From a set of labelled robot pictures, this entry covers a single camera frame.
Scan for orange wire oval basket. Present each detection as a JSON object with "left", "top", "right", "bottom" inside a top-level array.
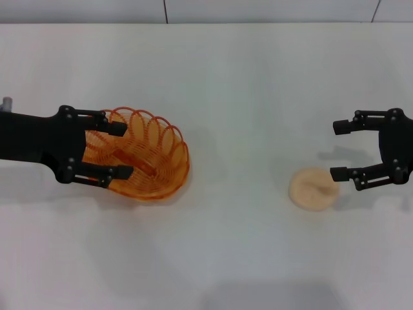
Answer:
[{"left": 80, "top": 105, "right": 190, "bottom": 203}]

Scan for round beige bread bun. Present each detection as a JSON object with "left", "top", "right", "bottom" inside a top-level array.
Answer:
[{"left": 288, "top": 167, "right": 341, "bottom": 212}]

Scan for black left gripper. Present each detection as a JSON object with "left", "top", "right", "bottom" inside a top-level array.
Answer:
[{"left": 0, "top": 105, "right": 135, "bottom": 189}]

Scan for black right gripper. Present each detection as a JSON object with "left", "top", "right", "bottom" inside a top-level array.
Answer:
[{"left": 329, "top": 108, "right": 413, "bottom": 192}]

